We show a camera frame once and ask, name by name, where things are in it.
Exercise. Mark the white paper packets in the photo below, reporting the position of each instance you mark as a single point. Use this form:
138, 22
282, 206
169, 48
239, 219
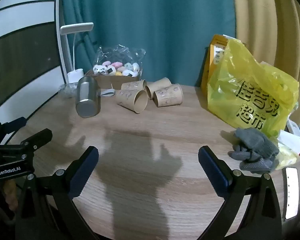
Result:
291, 135

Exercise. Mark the white desk lamp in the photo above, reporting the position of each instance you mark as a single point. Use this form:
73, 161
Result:
65, 52

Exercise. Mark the yellow plastic shopping bag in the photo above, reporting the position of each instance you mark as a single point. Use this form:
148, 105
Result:
247, 85

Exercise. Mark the brown paper cup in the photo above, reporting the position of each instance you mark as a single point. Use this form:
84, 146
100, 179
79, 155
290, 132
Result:
168, 95
133, 85
132, 101
158, 84

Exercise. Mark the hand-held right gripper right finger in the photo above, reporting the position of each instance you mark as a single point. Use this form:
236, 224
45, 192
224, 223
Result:
214, 172

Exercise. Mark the orange cardboard box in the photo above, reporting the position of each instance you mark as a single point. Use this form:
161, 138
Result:
216, 52

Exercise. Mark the teal curtain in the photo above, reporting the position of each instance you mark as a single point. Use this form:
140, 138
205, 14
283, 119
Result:
152, 30

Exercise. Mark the grey knit glove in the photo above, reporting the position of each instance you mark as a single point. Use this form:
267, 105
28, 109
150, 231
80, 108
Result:
252, 163
258, 141

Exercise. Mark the clear plastic wrapper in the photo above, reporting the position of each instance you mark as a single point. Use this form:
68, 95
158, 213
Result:
67, 90

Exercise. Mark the white phone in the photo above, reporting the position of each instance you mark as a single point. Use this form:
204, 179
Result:
290, 192

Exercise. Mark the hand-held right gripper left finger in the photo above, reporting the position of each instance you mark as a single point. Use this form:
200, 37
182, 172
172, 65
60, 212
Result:
83, 172

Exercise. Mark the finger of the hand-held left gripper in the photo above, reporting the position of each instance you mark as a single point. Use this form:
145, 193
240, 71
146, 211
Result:
38, 137
15, 123

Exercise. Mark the clear bag of plush toys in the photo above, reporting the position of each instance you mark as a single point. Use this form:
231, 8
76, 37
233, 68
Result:
120, 65

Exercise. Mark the beige curtain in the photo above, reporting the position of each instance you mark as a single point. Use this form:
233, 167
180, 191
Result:
272, 17

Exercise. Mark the stainless steel cup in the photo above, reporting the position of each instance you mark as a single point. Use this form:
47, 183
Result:
87, 97

